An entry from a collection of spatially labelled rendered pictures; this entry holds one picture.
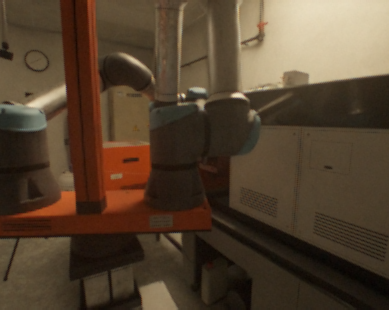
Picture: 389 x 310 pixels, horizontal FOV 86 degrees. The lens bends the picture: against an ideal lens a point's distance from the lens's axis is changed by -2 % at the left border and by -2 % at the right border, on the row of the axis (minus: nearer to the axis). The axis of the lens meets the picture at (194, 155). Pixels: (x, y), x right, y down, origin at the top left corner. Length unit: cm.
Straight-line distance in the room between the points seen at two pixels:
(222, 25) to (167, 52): 16
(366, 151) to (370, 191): 13
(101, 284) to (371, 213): 82
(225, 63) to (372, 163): 57
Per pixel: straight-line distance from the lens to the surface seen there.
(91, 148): 47
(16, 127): 58
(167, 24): 66
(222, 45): 58
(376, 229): 93
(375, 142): 87
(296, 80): 132
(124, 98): 431
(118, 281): 63
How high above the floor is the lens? 130
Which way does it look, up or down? 9 degrees down
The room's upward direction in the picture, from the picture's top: straight up
